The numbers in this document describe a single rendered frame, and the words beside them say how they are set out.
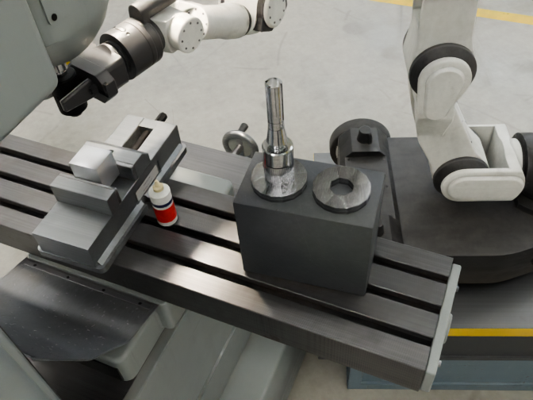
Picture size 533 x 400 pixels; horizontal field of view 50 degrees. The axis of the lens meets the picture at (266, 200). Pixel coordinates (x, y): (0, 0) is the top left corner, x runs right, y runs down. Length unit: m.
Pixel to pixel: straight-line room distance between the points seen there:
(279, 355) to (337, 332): 0.81
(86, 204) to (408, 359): 0.62
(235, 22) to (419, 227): 0.74
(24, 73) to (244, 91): 2.26
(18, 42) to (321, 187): 0.46
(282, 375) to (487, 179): 0.82
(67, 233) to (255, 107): 1.87
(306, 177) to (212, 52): 2.40
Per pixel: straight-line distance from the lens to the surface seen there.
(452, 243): 1.56
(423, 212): 1.61
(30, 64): 0.74
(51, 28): 0.80
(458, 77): 1.28
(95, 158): 1.08
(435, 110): 1.33
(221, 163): 1.50
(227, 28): 1.18
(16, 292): 1.20
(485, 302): 1.68
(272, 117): 0.80
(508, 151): 1.58
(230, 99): 2.89
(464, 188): 1.53
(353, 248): 0.89
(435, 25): 1.26
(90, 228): 1.07
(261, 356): 1.76
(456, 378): 1.93
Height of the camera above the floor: 1.78
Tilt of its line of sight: 48 degrees down
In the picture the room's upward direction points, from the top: 5 degrees counter-clockwise
